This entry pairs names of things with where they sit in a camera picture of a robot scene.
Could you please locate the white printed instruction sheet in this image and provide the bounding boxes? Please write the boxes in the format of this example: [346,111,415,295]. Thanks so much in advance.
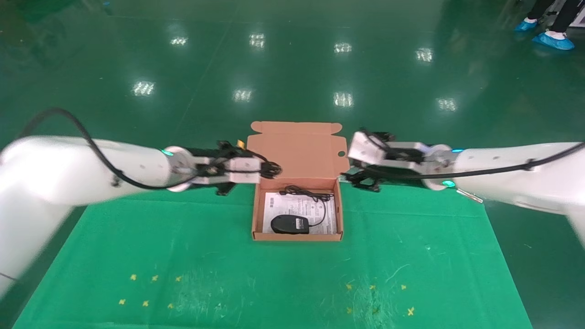
[263,192,338,235]

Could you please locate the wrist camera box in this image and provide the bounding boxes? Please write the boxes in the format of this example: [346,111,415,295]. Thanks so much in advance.
[348,132,389,167]
[229,157,261,184]

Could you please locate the green table mat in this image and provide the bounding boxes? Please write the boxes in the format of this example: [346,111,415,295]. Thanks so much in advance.
[14,180,533,329]

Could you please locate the person leg black trousers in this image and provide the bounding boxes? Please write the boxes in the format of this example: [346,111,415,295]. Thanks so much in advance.
[548,0,581,35]
[526,0,556,21]

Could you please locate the metal binder clip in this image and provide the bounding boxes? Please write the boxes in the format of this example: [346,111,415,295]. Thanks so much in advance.
[457,188,484,203]

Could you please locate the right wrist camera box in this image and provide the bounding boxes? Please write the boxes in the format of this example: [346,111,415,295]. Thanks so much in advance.
[348,132,389,167]

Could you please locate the orange cardboard box with lid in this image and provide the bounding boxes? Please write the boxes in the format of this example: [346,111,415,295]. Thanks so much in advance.
[246,121,351,242]

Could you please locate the black wired computer mouse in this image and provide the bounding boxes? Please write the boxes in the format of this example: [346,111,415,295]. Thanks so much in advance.
[271,196,328,235]

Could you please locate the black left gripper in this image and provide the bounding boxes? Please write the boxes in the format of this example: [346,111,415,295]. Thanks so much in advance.
[185,141,282,196]

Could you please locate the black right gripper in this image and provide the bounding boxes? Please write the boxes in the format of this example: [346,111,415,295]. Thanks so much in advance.
[340,130,428,192]

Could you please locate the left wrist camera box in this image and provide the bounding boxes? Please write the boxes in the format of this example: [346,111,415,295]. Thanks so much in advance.
[229,157,261,184]

